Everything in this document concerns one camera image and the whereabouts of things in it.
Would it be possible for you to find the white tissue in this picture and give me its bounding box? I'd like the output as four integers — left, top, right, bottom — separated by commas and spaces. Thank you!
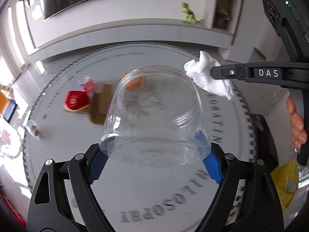
184, 51, 234, 100

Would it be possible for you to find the red velvet pouch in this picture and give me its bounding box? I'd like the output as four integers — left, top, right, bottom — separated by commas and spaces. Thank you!
63, 91, 90, 113

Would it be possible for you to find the wall shelf unit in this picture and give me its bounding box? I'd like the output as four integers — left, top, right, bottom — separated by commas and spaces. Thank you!
212, 0, 243, 36

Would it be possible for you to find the clear plastic jar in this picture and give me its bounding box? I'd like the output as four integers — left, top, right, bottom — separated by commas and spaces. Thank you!
99, 65, 212, 168

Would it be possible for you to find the yellow bag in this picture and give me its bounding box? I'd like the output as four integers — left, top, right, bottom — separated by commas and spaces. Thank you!
271, 160, 299, 211

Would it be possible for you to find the colourful foam puzzle cube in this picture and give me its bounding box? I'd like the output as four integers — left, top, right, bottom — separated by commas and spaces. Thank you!
77, 75, 96, 94

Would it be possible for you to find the white tv cabinet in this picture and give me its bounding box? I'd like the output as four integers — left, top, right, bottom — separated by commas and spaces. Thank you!
28, 22, 234, 63

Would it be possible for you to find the green toy dinosaur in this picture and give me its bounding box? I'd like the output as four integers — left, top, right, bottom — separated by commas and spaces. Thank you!
182, 2, 203, 24

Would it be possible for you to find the orange fruit peel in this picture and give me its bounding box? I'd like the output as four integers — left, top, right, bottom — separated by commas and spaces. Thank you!
124, 76, 146, 90

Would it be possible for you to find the brown cardboard box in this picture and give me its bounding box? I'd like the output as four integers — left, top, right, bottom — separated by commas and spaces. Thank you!
89, 84, 114, 125

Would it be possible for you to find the person's right hand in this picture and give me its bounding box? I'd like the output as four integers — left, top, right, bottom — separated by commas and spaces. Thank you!
286, 96, 307, 149

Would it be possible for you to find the orange children's chair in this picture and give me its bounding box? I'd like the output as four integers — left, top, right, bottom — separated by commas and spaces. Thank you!
1, 84, 17, 123

